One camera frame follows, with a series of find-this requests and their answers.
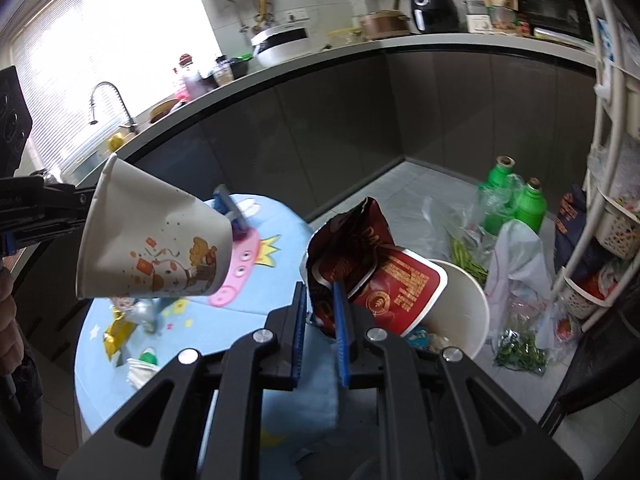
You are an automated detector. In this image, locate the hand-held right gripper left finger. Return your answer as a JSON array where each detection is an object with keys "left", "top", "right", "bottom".
[{"left": 57, "top": 281, "right": 308, "bottom": 480}]

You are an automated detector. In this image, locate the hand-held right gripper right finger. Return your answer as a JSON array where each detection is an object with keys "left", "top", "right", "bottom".
[{"left": 332, "top": 281, "right": 583, "bottom": 480}]

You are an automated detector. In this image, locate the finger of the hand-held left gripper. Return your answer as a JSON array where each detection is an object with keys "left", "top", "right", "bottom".
[
  {"left": 212, "top": 184, "right": 249, "bottom": 242},
  {"left": 0, "top": 170, "right": 97, "bottom": 257}
]

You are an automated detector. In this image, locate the white printed paper cup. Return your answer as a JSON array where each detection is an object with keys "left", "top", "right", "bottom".
[{"left": 75, "top": 152, "right": 235, "bottom": 301}]

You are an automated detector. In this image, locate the dark red snack bag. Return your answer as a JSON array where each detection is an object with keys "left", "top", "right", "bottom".
[{"left": 306, "top": 196, "right": 402, "bottom": 339}]

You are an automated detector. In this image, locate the blue cartoon printed tablecloth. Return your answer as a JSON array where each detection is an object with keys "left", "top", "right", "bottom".
[{"left": 74, "top": 192, "right": 382, "bottom": 461}]

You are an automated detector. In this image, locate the red foil lid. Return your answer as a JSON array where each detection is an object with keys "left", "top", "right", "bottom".
[{"left": 349, "top": 247, "right": 449, "bottom": 337}]

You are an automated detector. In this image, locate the chrome spring faucet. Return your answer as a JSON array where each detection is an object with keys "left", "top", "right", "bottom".
[{"left": 89, "top": 81, "right": 139, "bottom": 134}]

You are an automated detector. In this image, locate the crumpled clear plastic wrapper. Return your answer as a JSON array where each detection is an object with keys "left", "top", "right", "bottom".
[{"left": 122, "top": 297, "right": 168, "bottom": 337}]

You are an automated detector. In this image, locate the window with blind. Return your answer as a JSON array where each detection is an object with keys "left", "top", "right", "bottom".
[{"left": 10, "top": 0, "right": 222, "bottom": 173}]

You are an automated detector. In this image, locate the clear drink cup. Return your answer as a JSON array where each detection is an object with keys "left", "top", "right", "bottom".
[{"left": 212, "top": 57, "right": 237, "bottom": 87}]

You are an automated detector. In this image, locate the red capped bottle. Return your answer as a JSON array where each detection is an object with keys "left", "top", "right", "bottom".
[{"left": 172, "top": 52, "right": 212, "bottom": 104}]

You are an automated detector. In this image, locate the yellow snack wrapper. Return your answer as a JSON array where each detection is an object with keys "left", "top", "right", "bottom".
[{"left": 102, "top": 307, "right": 137, "bottom": 361}]

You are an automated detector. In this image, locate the clear bag of green beans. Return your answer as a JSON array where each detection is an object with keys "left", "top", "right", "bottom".
[{"left": 422, "top": 192, "right": 497, "bottom": 283}]

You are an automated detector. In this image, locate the dark kitchen cabinet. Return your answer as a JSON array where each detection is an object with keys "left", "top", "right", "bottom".
[{"left": 65, "top": 32, "right": 603, "bottom": 226}]

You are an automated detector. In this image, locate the crumpled white paper cup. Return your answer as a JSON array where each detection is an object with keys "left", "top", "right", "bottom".
[{"left": 125, "top": 347, "right": 162, "bottom": 392}]

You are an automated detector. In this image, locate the white rice cooker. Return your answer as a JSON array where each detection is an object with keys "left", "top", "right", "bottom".
[{"left": 250, "top": 22, "right": 312, "bottom": 69}]

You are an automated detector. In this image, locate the bag of leafy greens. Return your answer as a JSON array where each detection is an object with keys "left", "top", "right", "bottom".
[{"left": 492, "top": 327, "right": 552, "bottom": 375}]

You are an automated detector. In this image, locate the white plastic bag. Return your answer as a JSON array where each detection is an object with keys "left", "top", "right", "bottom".
[{"left": 484, "top": 219, "right": 555, "bottom": 343}]

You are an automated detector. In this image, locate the yellow lidded container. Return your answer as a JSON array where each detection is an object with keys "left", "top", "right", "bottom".
[{"left": 327, "top": 27, "right": 367, "bottom": 47}]

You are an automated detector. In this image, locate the green plastic bottle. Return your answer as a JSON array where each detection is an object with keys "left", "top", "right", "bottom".
[
  {"left": 512, "top": 177, "right": 547, "bottom": 234},
  {"left": 486, "top": 156, "right": 523, "bottom": 237}
]

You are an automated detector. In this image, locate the copper pot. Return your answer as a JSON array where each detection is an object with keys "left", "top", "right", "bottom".
[{"left": 360, "top": 9, "right": 412, "bottom": 42}]

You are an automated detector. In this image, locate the white perforated rack basket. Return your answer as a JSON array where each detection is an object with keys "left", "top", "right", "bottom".
[
  {"left": 561, "top": 259, "right": 622, "bottom": 320},
  {"left": 596, "top": 194, "right": 640, "bottom": 262}
]

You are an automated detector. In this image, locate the black chair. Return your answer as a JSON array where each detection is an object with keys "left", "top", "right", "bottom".
[{"left": 537, "top": 280, "right": 640, "bottom": 437}]

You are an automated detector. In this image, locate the dark blue printed bag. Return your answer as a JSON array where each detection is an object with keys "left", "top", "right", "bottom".
[{"left": 553, "top": 184, "right": 599, "bottom": 282}]

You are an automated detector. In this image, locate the black air fryer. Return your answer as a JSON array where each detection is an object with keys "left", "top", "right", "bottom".
[{"left": 411, "top": 0, "right": 461, "bottom": 36}]

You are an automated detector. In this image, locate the green beige snack bag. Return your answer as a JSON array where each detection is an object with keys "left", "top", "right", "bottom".
[{"left": 480, "top": 0, "right": 521, "bottom": 31}]

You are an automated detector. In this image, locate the black countertop oven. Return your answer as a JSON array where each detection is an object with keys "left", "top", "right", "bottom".
[{"left": 515, "top": 0, "right": 597, "bottom": 44}]

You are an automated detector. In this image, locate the white plastic storage rack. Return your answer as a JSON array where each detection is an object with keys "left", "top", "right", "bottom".
[{"left": 550, "top": 0, "right": 640, "bottom": 336}]

